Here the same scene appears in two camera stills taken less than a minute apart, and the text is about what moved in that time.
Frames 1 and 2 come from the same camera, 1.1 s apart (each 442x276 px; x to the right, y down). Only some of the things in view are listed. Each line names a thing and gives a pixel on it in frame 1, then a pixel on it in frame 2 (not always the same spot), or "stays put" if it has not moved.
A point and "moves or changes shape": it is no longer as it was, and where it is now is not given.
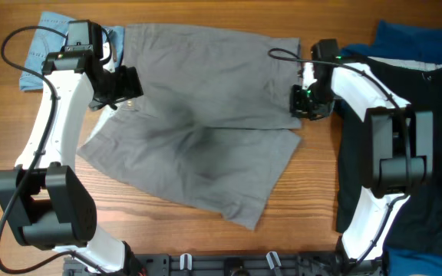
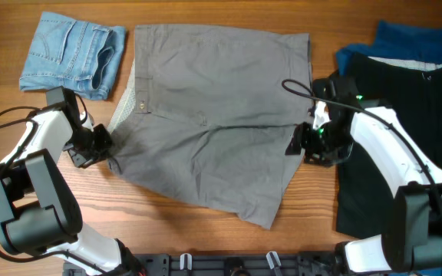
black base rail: (235, 264) stays put
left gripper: (130, 85) -> (106, 144)
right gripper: (297, 108) -> (301, 138)
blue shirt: (427, 44) stays put
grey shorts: (221, 113) moves or changes shape
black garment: (430, 218) stays put
